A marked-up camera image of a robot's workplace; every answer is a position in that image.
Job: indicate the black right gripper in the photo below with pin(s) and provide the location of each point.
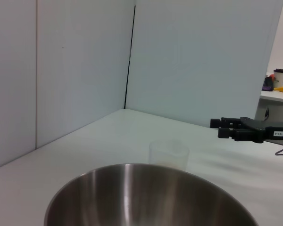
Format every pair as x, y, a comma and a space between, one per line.
257, 131

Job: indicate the clear plastic measuring cup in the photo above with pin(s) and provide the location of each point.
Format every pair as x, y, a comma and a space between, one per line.
169, 153

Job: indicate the stainless steel mixing bowl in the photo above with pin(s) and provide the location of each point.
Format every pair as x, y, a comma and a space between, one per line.
143, 200

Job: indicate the white paper cup dark lid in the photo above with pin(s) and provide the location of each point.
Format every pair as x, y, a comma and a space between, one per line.
280, 78

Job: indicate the purple object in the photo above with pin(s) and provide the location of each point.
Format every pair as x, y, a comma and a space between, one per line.
267, 88

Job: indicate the black and red object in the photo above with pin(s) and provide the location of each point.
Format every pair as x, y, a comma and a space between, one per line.
268, 81

